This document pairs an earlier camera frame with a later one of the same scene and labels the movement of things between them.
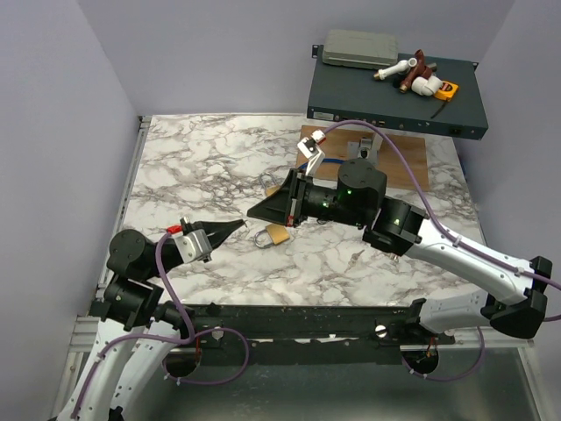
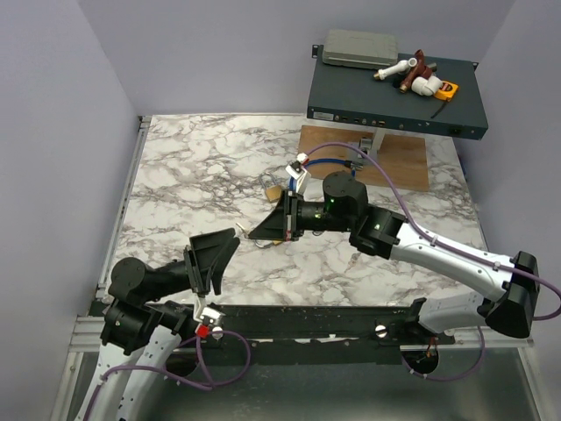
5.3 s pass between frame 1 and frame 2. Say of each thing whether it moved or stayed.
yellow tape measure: stayed
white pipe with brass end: stayed
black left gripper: moved
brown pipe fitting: stayed
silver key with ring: moved
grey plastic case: stayed
